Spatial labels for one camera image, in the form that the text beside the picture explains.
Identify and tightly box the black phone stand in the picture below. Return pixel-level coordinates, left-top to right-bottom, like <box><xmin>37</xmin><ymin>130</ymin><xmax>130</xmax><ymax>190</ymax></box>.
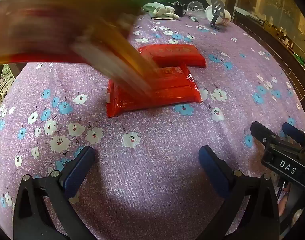
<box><xmin>209</xmin><ymin>0</ymin><xmax>225</xmax><ymax>30</ymax></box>

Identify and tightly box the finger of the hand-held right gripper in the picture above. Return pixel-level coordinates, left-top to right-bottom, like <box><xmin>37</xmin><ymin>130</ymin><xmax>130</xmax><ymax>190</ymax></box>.
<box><xmin>250</xmin><ymin>121</ymin><xmax>301</xmax><ymax>151</ymax></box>
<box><xmin>282</xmin><ymin>122</ymin><xmax>305</xmax><ymax>153</ymax></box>

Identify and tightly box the white jar red label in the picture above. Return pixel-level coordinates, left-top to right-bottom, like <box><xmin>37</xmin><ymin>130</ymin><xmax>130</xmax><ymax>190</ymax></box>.
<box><xmin>205</xmin><ymin>6</ymin><xmax>231</xmax><ymax>25</ymax></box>

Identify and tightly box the small black box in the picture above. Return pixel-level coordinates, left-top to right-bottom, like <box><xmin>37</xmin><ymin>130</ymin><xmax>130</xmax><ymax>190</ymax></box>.
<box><xmin>170</xmin><ymin>2</ymin><xmax>185</xmax><ymax>17</ymax></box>

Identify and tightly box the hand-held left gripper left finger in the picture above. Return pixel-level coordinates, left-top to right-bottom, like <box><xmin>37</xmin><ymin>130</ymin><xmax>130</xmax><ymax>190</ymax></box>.
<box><xmin>13</xmin><ymin>146</ymin><xmax>96</xmax><ymax>240</ymax></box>

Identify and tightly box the red snack packet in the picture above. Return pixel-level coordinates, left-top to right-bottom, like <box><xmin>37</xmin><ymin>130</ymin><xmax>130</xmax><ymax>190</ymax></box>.
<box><xmin>106</xmin><ymin>65</ymin><xmax>202</xmax><ymax>117</ymax></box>
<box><xmin>138</xmin><ymin>44</ymin><xmax>206</xmax><ymax>68</ymax></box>

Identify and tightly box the wooden glass cabinet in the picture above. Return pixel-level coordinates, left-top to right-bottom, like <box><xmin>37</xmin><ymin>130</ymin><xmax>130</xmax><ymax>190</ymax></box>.
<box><xmin>227</xmin><ymin>0</ymin><xmax>305</xmax><ymax>105</ymax></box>

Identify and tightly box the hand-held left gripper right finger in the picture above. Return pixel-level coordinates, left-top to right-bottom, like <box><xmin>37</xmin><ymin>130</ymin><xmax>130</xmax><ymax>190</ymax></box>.
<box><xmin>199</xmin><ymin>145</ymin><xmax>280</xmax><ymax>240</ymax></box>

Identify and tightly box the clear plastic cup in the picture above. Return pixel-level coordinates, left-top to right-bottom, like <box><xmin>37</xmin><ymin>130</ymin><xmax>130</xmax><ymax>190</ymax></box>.
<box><xmin>187</xmin><ymin>1</ymin><xmax>206</xmax><ymax>19</ymax></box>

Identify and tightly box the patterned cloth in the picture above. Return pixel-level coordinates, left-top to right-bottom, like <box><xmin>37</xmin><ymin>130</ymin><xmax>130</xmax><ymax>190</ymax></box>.
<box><xmin>0</xmin><ymin>64</ymin><xmax>18</xmax><ymax>109</ymax></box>

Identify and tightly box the white crumpled cloth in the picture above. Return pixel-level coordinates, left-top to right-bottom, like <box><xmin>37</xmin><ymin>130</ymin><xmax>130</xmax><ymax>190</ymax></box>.
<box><xmin>143</xmin><ymin>2</ymin><xmax>180</xmax><ymax>20</ymax></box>

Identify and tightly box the purple floral tablecloth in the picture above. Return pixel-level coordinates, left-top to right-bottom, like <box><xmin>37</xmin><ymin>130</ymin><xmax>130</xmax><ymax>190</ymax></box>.
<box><xmin>0</xmin><ymin>12</ymin><xmax>305</xmax><ymax>240</ymax></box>

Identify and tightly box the blurred brown red thing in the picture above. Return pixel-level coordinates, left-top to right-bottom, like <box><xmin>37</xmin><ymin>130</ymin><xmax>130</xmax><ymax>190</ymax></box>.
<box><xmin>0</xmin><ymin>0</ymin><xmax>155</xmax><ymax>98</ymax></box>

